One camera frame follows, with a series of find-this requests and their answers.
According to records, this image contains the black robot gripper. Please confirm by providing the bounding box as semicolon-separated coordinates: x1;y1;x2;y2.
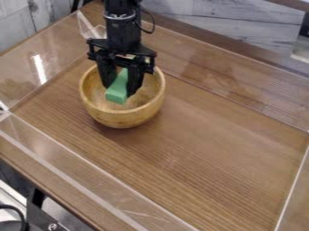
85;13;158;97

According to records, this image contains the green rectangular block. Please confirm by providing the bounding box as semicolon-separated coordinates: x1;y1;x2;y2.
106;69;128;104

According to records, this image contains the brown wooden bowl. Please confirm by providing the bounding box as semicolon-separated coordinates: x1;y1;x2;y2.
79;65;167;129

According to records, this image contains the clear acrylic corner bracket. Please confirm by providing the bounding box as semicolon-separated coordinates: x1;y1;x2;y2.
76;11;106;39

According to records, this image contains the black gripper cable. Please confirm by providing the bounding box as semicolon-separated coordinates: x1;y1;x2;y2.
136;7;156;34

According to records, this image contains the black cable on floor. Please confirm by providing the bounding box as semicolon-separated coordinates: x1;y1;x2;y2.
0;204;29;231

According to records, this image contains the black table leg frame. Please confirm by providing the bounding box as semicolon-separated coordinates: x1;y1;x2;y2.
27;188;68;231

